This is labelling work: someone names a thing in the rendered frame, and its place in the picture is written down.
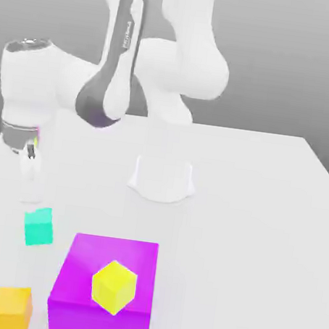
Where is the small yellow cube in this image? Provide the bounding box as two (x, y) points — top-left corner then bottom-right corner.
(86, 257), (141, 320)

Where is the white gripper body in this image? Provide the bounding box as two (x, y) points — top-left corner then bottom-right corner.
(15, 147), (48, 188)

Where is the small teal cube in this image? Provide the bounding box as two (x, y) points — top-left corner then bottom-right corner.
(20, 204), (58, 250)

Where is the small orange cube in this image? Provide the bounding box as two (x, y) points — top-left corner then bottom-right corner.
(0, 283), (36, 329)

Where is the large magenta box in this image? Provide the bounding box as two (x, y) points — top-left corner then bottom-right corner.
(43, 229), (162, 329)

